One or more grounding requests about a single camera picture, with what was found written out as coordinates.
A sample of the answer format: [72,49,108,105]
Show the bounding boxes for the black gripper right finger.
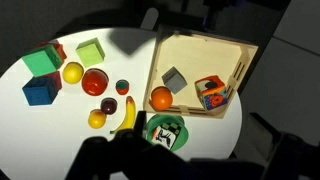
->
[261,132,320,180]

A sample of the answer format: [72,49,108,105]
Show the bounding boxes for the white table base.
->
[139,7,160,31]

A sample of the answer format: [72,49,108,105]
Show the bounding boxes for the grey cube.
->
[161,66,188,95]

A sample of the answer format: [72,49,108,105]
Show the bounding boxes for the yellow orange ball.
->
[87,109,108,130]

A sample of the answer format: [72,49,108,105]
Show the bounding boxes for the light wooden crate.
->
[143,24,259,120]

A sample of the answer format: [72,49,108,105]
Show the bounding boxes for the red cube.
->
[35,39,68,63]

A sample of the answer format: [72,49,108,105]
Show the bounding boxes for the small red green ball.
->
[115,79,131,96]

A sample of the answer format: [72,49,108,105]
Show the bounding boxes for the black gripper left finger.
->
[65,110,188,180]

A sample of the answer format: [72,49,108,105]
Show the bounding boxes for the light green cube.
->
[75,37,106,68]

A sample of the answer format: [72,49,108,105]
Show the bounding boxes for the yellow banana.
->
[109,95,137,135]

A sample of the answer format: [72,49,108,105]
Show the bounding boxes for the dark purple plum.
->
[100,97,118,116]

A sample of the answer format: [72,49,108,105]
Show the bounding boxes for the large red ball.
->
[81,68,110,97]

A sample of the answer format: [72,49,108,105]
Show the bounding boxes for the black white patterned cube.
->
[151,122,184,149]

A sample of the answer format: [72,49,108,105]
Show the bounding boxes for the blue cube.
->
[21,77,59,107]

